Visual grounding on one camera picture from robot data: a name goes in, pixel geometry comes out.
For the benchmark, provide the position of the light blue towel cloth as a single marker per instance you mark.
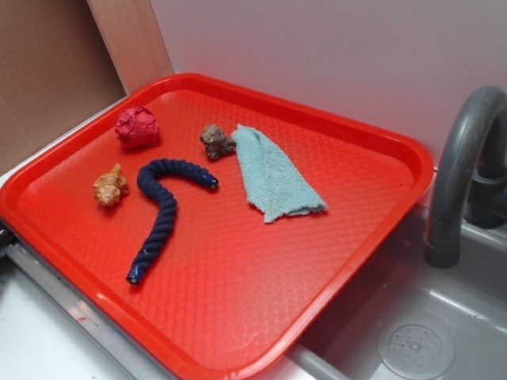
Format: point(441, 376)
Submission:
point(272, 183)

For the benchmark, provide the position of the red plastic tray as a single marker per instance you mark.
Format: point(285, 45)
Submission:
point(229, 294)

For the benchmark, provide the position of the brown rock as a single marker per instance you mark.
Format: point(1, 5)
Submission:
point(216, 143)

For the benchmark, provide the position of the red crumpled ball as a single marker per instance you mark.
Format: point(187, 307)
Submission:
point(136, 127)

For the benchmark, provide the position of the orange seashell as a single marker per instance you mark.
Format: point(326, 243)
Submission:
point(110, 187)

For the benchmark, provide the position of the grey plastic sink basin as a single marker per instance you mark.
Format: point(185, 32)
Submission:
point(469, 300)

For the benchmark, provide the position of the wooden board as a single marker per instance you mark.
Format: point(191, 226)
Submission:
point(134, 42)

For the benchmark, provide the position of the grey sink drain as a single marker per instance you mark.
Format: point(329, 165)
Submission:
point(416, 347)

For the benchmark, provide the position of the grey toy faucet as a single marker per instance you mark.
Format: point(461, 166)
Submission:
point(470, 182)

